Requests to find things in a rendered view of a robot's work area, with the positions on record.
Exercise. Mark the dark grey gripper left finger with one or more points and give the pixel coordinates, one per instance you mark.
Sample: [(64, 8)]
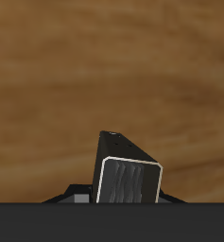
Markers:
[(80, 193)]

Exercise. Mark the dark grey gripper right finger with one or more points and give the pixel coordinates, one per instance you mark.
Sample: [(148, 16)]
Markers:
[(167, 199)]

